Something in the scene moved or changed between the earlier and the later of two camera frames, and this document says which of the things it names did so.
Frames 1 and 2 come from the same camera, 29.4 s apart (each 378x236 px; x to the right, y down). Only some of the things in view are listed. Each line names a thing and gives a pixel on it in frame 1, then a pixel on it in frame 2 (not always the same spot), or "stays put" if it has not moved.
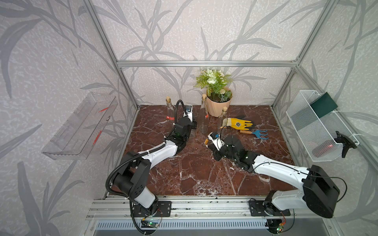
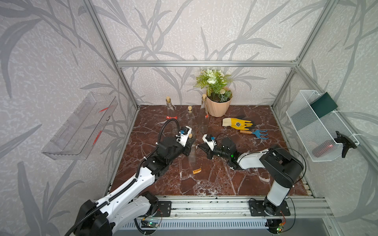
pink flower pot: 215,108 stays put
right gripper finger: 212,147 → 204,147
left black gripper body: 190,126 → 177,150
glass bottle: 223,118 → 192,156
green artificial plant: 214,82 stays put
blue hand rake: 257,132 stays put
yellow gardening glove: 236,123 stays put
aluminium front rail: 193,208 stays put
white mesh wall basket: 318,135 stays put
